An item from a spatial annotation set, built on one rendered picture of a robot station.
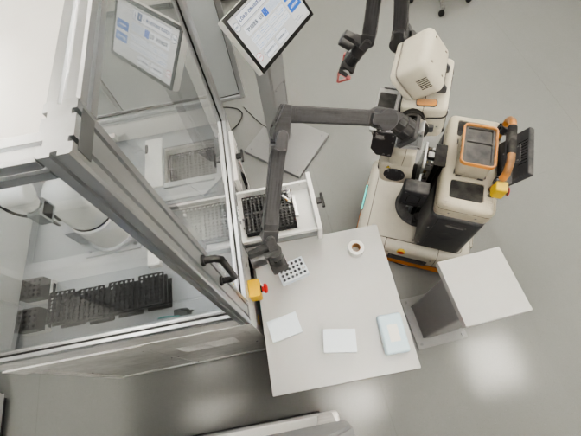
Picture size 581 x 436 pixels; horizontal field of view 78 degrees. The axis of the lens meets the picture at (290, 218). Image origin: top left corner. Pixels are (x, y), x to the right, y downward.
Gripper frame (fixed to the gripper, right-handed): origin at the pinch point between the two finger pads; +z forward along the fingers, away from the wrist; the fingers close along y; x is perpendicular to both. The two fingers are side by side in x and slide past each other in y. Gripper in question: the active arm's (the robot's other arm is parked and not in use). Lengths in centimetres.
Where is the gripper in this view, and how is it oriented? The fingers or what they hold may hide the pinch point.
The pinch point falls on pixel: (278, 267)
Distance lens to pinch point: 154.7
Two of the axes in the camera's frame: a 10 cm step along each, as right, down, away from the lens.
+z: 0.7, 4.6, 8.9
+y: 3.8, 8.1, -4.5
